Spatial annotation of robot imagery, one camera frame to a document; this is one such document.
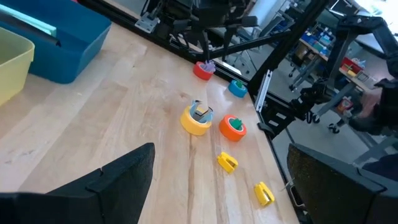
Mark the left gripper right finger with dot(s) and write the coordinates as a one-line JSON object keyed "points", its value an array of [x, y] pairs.
{"points": [[335, 193]]}

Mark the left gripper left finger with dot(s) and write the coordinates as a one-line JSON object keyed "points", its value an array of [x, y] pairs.
{"points": [[118, 186]]}

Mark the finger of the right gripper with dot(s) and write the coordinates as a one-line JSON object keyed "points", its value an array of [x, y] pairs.
{"points": [[229, 40], [206, 46]]}

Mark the purple staple remover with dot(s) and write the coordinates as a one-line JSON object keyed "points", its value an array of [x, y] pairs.
{"points": [[210, 66]]}

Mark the green staple remover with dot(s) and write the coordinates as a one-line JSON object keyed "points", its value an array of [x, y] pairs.
{"points": [[238, 84], [237, 124]]}

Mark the blue tape roll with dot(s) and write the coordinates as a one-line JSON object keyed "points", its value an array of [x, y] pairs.
{"points": [[236, 92]]}

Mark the black binder clip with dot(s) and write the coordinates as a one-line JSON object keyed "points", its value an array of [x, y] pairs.
{"points": [[194, 107]]}

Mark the yellow mini stapler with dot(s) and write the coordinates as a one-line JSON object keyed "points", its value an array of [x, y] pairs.
{"points": [[264, 194], [227, 162]]}

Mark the yellow tape roll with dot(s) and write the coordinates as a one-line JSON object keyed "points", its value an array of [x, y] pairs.
{"points": [[189, 124]]}

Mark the orange tape roll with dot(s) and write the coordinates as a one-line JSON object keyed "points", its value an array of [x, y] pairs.
{"points": [[228, 132]]}

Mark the red tape roll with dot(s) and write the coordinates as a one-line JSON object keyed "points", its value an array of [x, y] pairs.
{"points": [[199, 73]]}

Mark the mint white stapler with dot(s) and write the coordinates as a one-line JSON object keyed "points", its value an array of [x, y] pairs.
{"points": [[28, 19]]}

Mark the storage shelf with bins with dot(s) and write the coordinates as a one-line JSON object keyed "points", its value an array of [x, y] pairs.
{"points": [[323, 40]]}

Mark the person's hand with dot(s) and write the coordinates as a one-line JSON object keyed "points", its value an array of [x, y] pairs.
{"points": [[371, 101]]}

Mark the person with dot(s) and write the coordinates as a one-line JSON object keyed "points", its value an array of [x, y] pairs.
{"points": [[388, 105]]}

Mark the blue plastic bin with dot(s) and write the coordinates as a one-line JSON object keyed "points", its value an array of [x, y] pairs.
{"points": [[77, 37]]}

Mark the yellow plastic bin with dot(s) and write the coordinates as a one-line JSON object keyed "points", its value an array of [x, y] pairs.
{"points": [[14, 62]]}

